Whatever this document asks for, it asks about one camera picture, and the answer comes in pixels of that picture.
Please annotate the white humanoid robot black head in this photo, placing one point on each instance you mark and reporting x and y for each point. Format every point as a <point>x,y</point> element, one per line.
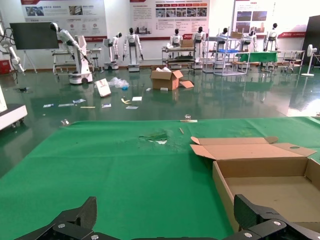
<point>115,47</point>
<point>199,37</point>
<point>272,36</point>
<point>252,37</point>
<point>223,32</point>
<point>132,45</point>
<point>176,38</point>

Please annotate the green tablecloth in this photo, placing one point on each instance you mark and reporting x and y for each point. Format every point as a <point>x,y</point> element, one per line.
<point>112,175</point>

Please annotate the table with green cloth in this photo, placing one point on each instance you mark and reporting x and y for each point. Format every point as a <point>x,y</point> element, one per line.
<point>260,57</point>

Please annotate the metal frame table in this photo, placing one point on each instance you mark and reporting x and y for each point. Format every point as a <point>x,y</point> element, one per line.
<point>62,53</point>

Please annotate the humanoid robot on wheeled base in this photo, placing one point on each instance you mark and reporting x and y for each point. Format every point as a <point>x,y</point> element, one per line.
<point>80,57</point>

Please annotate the white paper sheet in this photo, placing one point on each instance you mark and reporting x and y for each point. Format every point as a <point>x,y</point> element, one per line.
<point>131,107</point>
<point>137,98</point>

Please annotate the flat cardboard piece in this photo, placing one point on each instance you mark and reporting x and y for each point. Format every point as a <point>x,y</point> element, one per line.
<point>187,84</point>

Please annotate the black wall panel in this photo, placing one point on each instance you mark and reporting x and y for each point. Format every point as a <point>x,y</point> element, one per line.
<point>312,40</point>

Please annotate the wall poster red white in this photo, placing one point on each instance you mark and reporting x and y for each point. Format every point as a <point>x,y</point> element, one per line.
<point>65,15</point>
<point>262,17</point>
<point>170,15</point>

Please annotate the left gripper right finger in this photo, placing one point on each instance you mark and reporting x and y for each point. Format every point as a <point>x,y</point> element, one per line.
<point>252,220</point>

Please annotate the small cardboard box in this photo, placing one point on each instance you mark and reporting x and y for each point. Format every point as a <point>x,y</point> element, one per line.
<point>236,35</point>
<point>187,43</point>

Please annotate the red box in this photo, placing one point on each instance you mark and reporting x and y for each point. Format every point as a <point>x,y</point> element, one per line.
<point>5,67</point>

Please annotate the small wooden stick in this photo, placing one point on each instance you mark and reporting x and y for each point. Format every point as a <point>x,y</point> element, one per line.
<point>181,130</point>

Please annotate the grey work table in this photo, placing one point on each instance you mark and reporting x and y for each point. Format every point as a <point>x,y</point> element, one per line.
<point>292,52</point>

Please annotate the white blue paper leaflet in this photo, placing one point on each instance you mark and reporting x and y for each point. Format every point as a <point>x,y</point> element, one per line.
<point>106,105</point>
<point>48,105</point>
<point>79,101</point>
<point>66,105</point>

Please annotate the brown cardboard box open lid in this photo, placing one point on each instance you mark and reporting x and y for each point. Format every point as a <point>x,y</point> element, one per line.
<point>262,155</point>

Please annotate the black display screen on stand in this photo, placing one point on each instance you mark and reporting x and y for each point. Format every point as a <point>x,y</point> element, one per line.
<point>33,36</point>

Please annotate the black round stool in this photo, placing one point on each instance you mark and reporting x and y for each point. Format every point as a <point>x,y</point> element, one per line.
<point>288,61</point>

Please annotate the grey metal frame rack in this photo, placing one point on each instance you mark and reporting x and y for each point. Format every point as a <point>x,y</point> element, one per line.
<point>226,65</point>

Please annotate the silver binder clip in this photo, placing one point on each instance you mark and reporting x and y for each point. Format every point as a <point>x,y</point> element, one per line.
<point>188,120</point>
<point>65,122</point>

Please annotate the small white foam block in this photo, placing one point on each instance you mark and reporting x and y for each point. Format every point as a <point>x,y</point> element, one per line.
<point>148,89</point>
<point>164,89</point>

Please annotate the white standing fan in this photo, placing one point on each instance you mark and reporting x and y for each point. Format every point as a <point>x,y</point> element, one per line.
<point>311,50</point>

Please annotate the white machine cabinet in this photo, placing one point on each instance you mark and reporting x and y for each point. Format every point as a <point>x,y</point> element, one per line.
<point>12,112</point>

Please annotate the open cardboard shipping box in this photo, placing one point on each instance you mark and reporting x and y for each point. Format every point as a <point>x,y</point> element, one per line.
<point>163,80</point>

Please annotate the blue plastic tray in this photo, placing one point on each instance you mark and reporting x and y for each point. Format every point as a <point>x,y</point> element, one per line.
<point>227,51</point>

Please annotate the straight yellow paper strip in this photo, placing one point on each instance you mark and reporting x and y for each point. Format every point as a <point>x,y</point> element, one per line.
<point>87,107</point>

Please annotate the curved yellow paper strip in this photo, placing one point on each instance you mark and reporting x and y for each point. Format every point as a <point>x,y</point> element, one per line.
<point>126,101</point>

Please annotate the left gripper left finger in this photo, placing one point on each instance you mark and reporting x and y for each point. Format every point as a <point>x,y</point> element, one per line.
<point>82,220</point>

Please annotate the metal cart table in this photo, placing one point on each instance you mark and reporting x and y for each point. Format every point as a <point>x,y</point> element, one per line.
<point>178,53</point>

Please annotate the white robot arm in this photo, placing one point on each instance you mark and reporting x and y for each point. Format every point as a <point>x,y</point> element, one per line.
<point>12,55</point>

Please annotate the clear plastic bag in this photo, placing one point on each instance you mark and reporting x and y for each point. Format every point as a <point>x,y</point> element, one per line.
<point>118,82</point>

